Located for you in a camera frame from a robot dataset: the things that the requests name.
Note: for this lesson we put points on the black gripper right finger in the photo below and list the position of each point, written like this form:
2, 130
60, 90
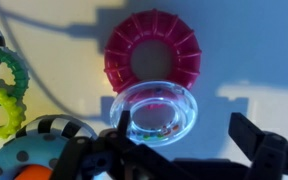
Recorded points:
274, 156

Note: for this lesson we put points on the orange stacking post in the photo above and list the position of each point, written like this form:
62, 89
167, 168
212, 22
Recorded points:
34, 173

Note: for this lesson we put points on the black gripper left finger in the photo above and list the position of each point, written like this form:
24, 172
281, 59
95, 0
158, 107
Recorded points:
117, 156

